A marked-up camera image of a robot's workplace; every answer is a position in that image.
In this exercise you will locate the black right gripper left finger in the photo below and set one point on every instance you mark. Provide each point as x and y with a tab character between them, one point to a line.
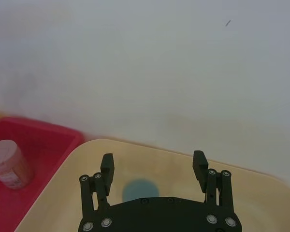
104	183

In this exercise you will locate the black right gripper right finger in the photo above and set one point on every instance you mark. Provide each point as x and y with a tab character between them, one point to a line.
212	188

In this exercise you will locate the blue round disc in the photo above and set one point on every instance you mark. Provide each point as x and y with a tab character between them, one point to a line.
140	189

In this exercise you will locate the cream plastic tray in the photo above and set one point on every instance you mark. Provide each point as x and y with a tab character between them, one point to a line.
159	166

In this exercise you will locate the red plastic bin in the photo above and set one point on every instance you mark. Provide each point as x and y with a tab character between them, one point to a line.
38	145

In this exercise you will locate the jar with pink lid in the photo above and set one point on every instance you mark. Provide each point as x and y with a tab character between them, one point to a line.
10	166

